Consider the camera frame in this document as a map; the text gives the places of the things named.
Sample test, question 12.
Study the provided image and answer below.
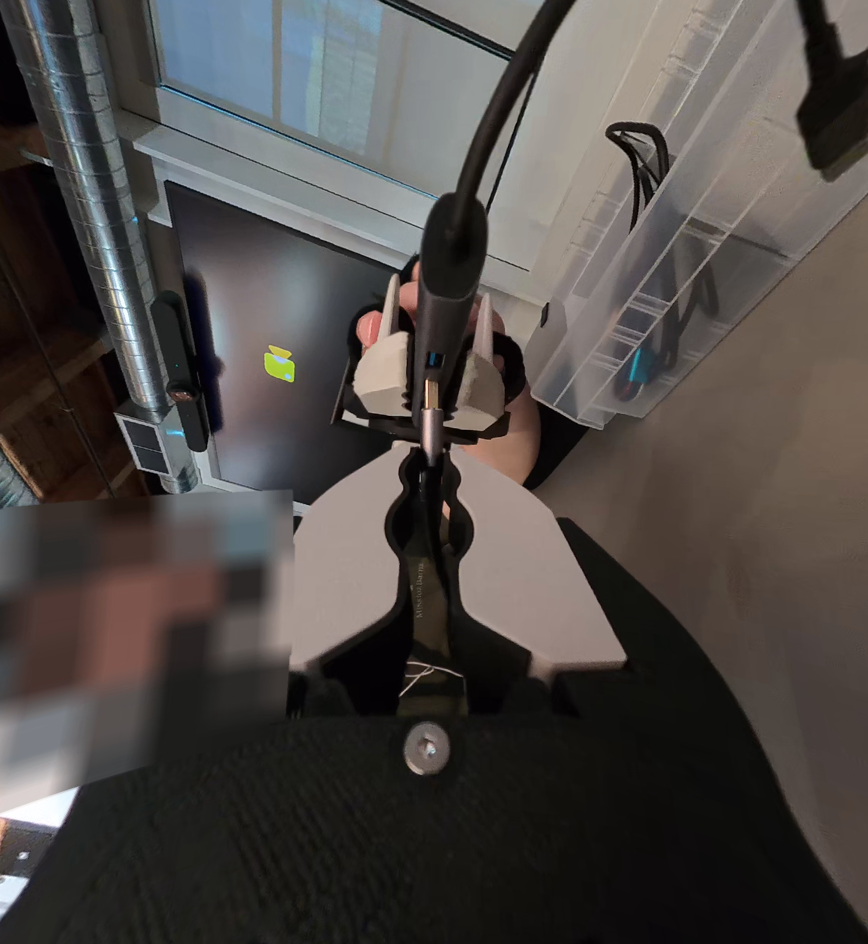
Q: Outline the thin black cable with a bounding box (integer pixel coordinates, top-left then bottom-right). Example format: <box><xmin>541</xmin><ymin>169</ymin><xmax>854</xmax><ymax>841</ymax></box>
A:
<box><xmin>456</xmin><ymin>0</ymin><xmax>868</xmax><ymax>182</ymax></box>

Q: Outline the clear plastic bin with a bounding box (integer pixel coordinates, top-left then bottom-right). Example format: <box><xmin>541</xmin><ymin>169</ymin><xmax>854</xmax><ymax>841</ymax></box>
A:
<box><xmin>527</xmin><ymin>0</ymin><xmax>868</xmax><ymax>433</ymax></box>

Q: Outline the large glass window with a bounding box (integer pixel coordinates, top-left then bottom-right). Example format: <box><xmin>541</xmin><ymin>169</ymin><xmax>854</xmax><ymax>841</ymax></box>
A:
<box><xmin>147</xmin><ymin>0</ymin><xmax>585</xmax><ymax>269</ymax></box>

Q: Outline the person's left hand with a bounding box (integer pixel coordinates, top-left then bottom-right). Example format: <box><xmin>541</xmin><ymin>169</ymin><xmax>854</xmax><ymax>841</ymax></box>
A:
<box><xmin>476</xmin><ymin>303</ymin><xmax>542</xmax><ymax>492</ymax></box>

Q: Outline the black video bar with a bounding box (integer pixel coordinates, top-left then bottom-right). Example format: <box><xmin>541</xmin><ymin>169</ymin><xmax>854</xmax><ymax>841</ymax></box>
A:
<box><xmin>150</xmin><ymin>291</ymin><xmax>215</xmax><ymax>454</ymax></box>

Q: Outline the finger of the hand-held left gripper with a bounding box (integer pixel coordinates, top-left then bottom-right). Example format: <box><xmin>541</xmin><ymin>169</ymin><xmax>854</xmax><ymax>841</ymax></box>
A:
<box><xmin>352</xmin><ymin>273</ymin><xmax>416</xmax><ymax>418</ymax></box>
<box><xmin>452</xmin><ymin>293</ymin><xmax>510</xmax><ymax>433</ymax></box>

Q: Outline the bundle of usb cables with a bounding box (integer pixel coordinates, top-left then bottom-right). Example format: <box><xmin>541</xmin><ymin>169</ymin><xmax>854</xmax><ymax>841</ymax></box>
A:
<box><xmin>604</xmin><ymin>118</ymin><xmax>731</xmax><ymax>389</ymax></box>

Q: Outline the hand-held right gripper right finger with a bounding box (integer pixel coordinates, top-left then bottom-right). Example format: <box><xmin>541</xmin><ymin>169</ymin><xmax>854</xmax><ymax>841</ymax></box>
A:
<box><xmin>442</xmin><ymin>447</ymin><xmax>628</xmax><ymax>678</ymax></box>

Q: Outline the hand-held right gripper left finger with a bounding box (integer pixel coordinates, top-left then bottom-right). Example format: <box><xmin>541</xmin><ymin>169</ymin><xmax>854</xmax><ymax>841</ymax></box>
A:
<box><xmin>294</xmin><ymin>450</ymin><xmax>421</xmax><ymax>677</ymax></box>

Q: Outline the silver ventilation duct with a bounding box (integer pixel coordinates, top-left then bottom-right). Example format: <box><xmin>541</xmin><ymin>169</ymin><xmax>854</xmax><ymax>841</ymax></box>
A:
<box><xmin>0</xmin><ymin>0</ymin><xmax>202</xmax><ymax>497</ymax></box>

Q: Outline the black usb cable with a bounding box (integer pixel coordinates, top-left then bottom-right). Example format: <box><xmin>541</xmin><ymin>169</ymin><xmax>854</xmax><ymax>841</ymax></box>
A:
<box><xmin>409</xmin><ymin>374</ymin><xmax>461</xmax><ymax>694</ymax></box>

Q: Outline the ceiling air vent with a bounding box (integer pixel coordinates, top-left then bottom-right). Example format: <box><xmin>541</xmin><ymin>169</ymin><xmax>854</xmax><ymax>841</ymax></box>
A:
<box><xmin>114</xmin><ymin>411</ymin><xmax>188</xmax><ymax>477</ymax></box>

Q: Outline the large dark panel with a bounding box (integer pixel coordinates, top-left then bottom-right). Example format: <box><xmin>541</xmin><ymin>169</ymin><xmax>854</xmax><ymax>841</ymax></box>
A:
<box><xmin>166</xmin><ymin>180</ymin><xmax>458</xmax><ymax>511</ymax></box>

